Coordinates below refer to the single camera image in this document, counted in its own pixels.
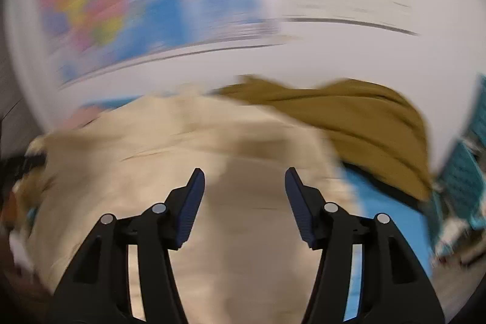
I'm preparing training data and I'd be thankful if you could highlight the olive garment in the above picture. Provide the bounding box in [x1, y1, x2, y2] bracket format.
[216, 75, 435, 201]

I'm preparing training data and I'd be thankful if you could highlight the teal perforated rack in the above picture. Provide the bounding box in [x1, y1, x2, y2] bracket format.
[433, 73, 486, 258]

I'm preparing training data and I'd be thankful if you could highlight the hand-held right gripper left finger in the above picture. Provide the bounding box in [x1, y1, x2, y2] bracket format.
[49, 168, 206, 324]

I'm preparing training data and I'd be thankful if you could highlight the cream large garment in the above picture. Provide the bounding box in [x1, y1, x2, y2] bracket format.
[11, 92, 361, 324]

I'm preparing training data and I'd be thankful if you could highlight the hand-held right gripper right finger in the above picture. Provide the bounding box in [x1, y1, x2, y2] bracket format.
[285, 167, 446, 324]

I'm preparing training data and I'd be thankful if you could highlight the colourful wall map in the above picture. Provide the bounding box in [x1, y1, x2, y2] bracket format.
[38, 0, 300, 89]

